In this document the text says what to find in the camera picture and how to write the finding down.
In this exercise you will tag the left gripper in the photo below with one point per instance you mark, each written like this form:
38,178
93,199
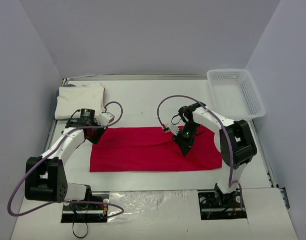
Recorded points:
94,136

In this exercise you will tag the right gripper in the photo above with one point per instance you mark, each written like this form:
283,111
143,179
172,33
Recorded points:
183,141

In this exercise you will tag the red t-shirt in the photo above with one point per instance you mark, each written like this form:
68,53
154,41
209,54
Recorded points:
149,149

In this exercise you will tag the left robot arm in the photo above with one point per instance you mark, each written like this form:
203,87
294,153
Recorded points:
47,179

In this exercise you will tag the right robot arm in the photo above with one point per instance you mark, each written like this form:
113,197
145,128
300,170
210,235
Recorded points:
232,138

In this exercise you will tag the folded white t-shirt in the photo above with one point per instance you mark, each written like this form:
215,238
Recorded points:
70,98

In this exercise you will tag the white plastic basket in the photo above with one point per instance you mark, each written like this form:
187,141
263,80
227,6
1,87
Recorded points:
235,94

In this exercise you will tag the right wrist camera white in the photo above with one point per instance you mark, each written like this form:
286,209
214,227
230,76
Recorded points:
171,128

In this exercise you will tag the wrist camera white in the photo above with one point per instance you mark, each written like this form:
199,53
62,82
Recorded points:
171,128
105,118

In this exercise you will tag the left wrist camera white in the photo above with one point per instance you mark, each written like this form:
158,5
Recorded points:
105,118

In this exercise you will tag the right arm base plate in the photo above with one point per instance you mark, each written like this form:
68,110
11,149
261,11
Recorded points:
211,208

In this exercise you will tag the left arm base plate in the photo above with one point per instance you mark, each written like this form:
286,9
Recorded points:
83,213

